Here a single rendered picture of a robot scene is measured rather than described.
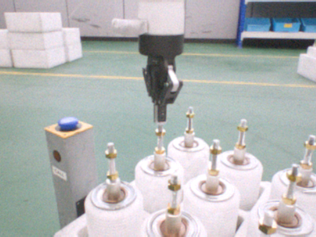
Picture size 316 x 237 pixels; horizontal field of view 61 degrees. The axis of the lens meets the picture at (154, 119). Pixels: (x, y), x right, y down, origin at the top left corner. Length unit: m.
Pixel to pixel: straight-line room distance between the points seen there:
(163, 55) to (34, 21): 2.65
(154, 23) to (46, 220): 0.62
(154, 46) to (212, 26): 5.05
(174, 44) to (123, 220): 0.28
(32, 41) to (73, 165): 2.58
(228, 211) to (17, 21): 2.89
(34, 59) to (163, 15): 2.72
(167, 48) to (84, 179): 0.33
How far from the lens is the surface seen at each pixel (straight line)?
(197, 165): 0.60
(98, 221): 0.45
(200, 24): 5.47
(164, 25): 0.42
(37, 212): 0.88
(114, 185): 0.44
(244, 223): 0.54
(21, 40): 3.15
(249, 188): 0.57
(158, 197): 0.52
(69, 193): 0.61
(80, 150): 0.57
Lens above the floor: 0.53
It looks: 21 degrees down
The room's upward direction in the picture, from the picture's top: straight up
